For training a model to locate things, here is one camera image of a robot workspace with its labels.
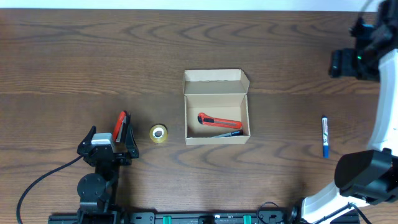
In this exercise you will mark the black aluminium mounting rail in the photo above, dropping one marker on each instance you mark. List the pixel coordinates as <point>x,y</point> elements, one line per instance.
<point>264,216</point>

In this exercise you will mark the black cap white marker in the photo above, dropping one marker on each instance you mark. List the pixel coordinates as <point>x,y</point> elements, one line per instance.
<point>231,134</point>

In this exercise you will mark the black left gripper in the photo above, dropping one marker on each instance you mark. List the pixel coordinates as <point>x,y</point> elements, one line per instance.
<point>121,155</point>

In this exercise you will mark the orange utility knife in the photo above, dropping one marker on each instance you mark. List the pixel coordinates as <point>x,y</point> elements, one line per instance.
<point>206,120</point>

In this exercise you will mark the cardboard box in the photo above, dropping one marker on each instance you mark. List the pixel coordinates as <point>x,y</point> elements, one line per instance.
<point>219,93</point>

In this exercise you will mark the blue cap white marker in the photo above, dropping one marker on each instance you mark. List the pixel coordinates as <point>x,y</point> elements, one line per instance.
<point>325,137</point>

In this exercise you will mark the yellow tape roll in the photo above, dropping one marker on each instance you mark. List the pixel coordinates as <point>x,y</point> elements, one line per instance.
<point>158,133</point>

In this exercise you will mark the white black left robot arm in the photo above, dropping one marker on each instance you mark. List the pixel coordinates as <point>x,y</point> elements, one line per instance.
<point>97,190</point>

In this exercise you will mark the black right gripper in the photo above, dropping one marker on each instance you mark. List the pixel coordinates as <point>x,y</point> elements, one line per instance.
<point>339,62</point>

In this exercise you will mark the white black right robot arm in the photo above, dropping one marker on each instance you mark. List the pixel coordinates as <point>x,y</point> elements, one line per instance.
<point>368,177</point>

